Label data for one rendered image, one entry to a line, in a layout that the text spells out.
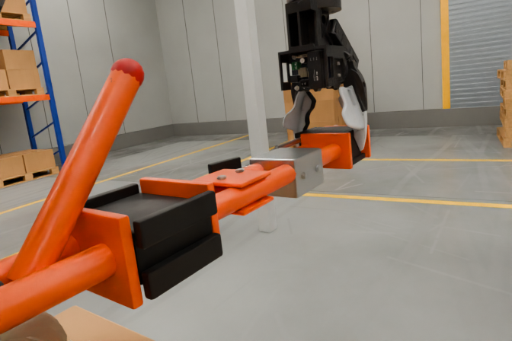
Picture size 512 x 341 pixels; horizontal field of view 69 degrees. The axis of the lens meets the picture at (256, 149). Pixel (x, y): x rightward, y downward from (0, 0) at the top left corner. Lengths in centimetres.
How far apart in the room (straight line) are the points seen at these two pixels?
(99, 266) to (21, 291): 4
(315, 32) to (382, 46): 898
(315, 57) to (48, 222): 36
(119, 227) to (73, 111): 1023
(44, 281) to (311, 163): 30
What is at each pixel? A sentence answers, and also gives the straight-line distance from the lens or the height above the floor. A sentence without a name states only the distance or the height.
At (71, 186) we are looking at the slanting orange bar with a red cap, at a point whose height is 125.
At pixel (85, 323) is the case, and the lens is 47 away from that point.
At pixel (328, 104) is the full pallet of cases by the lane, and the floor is 85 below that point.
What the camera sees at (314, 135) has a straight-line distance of 53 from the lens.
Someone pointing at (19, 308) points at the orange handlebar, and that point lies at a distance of 23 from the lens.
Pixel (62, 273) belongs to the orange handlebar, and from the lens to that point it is 24.
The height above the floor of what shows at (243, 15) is 189.
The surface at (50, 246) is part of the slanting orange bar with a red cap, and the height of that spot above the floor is 122.
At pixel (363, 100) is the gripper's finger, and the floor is 126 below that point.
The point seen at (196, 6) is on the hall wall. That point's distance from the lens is 1196.
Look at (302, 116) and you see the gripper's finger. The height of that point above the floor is 125.
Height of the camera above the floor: 130
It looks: 9 degrees down
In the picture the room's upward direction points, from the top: 6 degrees counter-clockwise
